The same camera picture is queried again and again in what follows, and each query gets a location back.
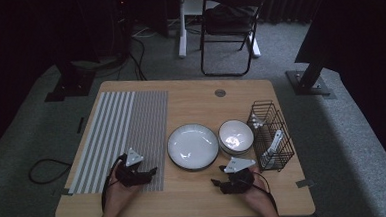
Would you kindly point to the white ceramic spoon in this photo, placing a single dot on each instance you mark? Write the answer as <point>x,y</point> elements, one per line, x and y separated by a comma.
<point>273,146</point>

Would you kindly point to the white desk leg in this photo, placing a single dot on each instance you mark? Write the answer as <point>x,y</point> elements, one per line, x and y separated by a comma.
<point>255,48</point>
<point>182,39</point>

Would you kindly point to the grey striped placemat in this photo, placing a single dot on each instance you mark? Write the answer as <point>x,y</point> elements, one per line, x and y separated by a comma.
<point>116,139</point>

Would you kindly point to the black folding chair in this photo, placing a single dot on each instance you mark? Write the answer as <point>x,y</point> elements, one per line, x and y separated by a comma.
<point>204,54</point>

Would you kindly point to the person's left hand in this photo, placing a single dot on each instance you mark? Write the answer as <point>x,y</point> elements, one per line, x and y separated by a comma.
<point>117,197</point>

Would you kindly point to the grey pleated curtain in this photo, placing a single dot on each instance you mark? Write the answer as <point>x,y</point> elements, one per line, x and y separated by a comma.
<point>292,3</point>

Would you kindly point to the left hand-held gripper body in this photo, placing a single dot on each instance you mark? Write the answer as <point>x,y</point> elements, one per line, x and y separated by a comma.
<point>131,177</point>

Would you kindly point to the dark curtain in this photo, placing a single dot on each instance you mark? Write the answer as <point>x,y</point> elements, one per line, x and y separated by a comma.
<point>360,29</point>

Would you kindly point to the person's right hand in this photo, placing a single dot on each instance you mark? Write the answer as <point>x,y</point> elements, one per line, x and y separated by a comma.
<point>260,196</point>

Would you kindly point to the grey tape piece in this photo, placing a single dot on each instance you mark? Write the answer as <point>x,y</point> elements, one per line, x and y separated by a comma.
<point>305,183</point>
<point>63,192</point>

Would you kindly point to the white plate with dark rim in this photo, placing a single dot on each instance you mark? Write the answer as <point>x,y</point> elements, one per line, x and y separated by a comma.
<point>193,147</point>

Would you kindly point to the black bag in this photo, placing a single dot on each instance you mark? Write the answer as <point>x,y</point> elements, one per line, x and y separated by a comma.
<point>229,18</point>

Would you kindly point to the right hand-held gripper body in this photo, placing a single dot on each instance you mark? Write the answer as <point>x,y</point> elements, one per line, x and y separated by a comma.
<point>238,183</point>

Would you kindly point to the black stand with base plate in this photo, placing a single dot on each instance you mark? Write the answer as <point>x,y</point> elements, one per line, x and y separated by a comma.
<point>308,82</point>

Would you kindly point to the black stand base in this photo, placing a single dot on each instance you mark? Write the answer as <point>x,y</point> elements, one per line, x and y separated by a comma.
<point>71,86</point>

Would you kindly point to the black strip on floor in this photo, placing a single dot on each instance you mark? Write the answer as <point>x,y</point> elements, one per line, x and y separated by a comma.
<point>80,125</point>

